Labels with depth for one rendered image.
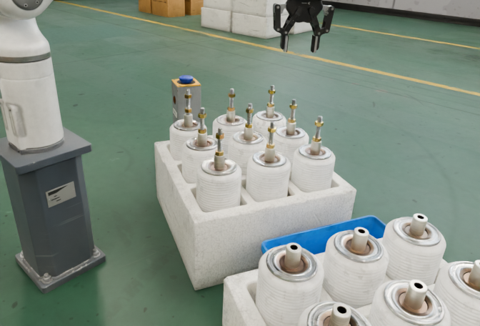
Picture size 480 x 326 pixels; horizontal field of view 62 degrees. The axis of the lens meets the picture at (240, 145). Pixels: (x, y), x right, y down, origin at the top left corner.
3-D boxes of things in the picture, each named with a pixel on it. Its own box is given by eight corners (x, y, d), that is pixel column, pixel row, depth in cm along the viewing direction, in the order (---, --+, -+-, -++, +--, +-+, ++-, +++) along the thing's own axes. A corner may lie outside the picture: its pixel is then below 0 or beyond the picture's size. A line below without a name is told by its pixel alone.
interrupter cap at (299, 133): (311, 135, 102) (311, 132, 101) (291, 142, 97) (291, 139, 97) (289, 126, 107) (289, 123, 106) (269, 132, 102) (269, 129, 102)
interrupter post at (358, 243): (356, 254, 61) (359, 237, 60) (346, 244, 63) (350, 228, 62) (368, 251, 62) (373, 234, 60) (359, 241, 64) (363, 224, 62)
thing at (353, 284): (332, 359, 64) (351, 274, 57) (303, 314, 72) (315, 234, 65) (380, 342, 68) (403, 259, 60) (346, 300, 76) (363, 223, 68)
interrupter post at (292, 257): (288, 272, 57) (290, 254, 55) (280, 261, 59) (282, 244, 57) (302, 268, 58) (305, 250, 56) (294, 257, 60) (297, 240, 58)
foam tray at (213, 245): (194, 292, 85) (194, 222, 77) (156, 196, 117) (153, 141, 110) (344, 251, 99) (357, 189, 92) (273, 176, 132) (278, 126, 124)
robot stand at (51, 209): (43, 294, 83) (16, 168, 70) (15, 260, 91) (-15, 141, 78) (107, 260, 93) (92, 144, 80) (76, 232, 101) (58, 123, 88)
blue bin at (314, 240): (278, 323, 79) (283, 277, 74) (255, 284, 88) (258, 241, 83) (395, 284, 90) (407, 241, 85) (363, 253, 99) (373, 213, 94)
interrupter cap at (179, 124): (170, 131, 100) (170, 128, 100) (176, 120, 107) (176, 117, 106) (200, 133, 100) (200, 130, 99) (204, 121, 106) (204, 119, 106)
